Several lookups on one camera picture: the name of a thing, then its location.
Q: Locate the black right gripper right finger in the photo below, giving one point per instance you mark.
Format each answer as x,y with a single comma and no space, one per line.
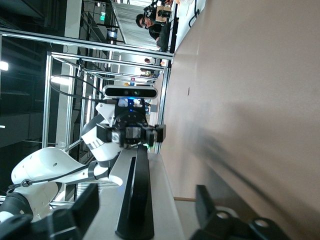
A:
225,227

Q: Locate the aluminium cell frame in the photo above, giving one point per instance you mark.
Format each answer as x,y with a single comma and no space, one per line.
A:
47,100

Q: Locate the green exit sign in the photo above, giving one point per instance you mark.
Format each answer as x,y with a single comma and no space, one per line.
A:
102,16

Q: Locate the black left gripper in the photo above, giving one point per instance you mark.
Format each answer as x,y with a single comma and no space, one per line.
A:
130,130

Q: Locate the white plain drawer front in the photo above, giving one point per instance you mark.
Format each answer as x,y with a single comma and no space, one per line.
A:
185,220

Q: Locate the person in black clothes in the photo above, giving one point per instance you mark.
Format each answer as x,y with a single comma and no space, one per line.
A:
162,35

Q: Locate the bright ceiling light panel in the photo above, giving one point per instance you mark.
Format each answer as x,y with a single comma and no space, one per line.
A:
60,80

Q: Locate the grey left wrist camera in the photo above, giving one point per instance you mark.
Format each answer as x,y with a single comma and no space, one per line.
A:
130,92

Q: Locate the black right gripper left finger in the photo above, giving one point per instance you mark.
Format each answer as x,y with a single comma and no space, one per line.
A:
70,220

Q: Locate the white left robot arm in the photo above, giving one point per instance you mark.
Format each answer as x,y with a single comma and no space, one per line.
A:
50,165

